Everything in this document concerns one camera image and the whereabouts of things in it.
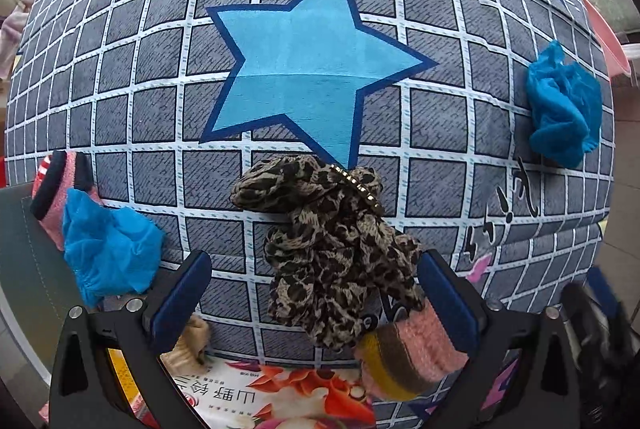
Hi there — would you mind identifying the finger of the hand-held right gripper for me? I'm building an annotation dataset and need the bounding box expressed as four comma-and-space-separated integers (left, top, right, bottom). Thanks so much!
586, 266, 618, 310
560, 283, 608, 350

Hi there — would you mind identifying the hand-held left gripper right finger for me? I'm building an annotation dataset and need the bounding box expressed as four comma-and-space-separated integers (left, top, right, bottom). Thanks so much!
417, 250, 583, 429

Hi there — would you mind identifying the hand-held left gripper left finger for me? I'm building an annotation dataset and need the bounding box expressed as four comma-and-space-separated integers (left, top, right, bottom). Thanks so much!
47, 250, 213, 429

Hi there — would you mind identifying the beige cloth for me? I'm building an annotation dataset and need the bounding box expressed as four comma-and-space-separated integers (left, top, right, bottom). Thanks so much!
160, 314, 213, 372

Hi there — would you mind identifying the pink brown yellow striped sock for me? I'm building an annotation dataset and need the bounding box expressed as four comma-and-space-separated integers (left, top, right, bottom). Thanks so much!
354, 299, 471, 402

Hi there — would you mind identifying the blue cloth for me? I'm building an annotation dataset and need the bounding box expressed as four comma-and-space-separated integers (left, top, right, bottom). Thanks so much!
524, 40, 603, 169
62, 188, 167, 309

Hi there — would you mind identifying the leopard print scrunchie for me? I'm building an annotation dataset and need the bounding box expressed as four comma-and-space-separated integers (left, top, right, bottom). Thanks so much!
230, 155, 426, 351

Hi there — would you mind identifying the white cardboard box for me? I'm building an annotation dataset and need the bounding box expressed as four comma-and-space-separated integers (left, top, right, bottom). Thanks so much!
0, 184, 101, 410

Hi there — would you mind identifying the pink sock with navy cuff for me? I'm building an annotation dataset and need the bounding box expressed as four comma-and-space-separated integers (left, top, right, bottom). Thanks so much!
30, 150, 106, 252

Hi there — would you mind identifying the white orange floral packet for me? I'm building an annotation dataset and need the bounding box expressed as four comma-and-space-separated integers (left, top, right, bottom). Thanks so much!
107, 346, 378, 429

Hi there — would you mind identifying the pink plastic basin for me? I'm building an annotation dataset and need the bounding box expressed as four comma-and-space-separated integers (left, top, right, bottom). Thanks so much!
582, 0, 633, 77

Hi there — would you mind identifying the grey checked star blanket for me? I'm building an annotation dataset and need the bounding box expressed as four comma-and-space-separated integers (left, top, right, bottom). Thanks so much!
2, 0, 616, 429

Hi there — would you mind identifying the pale pink hanging cloth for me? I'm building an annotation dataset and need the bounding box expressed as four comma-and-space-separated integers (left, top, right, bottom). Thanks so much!
0, 0, 36, 80

